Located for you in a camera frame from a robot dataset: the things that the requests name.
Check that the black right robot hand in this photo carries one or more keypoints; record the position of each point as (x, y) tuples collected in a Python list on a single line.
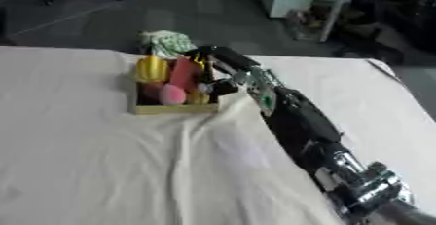
[(227, 58)]

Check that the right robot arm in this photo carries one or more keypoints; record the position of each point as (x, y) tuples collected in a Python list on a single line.
[(301, 125)]

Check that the tan cardboard box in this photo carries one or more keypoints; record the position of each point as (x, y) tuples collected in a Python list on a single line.
[(170, 108)]

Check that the red rectangular block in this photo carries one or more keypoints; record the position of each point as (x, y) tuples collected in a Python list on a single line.
[(184, 73)]

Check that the small yellow toy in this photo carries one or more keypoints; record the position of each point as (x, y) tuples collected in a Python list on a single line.
[(197, 97)]

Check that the green white patterned soft toy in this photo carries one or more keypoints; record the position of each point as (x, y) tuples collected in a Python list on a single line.
[(167, 43)]

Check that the pink round toy fruit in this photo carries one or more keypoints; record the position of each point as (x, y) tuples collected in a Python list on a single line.
[(172, 95)]

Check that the white metal rack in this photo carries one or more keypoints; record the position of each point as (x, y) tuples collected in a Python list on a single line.
[(332, 8)]

